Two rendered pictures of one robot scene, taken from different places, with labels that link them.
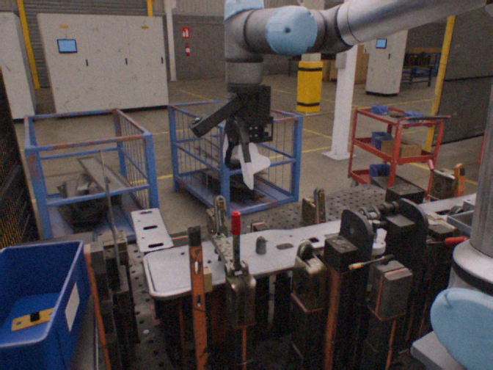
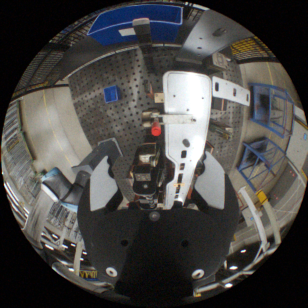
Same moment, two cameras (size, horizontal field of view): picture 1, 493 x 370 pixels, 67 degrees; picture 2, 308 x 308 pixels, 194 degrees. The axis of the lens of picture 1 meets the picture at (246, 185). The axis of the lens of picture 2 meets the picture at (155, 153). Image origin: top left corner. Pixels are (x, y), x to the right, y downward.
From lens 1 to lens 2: 0.77 m
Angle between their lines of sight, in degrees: 63
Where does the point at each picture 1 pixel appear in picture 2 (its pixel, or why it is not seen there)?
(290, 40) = not seen: outside the picture
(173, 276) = (181, 85)
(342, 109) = (248, 201)
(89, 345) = (126, 45)
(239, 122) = (99, 269)
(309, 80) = (262, 198)
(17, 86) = (299, 114)
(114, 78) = (296, 144)
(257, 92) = not seen: hidden behind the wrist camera
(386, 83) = (245, 211)
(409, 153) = not seen: hidden behind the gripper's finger
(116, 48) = (301, 151)
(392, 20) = (75, 281)
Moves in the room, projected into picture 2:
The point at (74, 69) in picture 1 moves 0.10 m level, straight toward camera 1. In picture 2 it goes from (300, 133) to (300, 133)
